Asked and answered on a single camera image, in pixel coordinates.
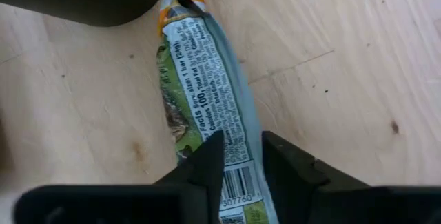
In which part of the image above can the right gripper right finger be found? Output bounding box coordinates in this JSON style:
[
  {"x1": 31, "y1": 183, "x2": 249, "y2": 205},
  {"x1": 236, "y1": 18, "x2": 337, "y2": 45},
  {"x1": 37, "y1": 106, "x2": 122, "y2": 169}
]
[{"x1": 261, "y1": 130, "x2": 372, "y2": 224}]

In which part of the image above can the green granola bar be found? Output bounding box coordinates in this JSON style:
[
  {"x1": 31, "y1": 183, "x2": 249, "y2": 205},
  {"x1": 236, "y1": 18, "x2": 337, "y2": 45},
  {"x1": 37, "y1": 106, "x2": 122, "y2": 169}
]
[{"x1": 156, "y1": 0, "x2": 280, "y2": 224}]

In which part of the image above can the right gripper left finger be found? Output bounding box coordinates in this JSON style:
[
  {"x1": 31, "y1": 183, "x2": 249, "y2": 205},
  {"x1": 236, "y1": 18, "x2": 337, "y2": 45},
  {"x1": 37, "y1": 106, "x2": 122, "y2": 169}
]
[{"x1": 151, "y1": 130, "x2": 227, "y2": 224}]

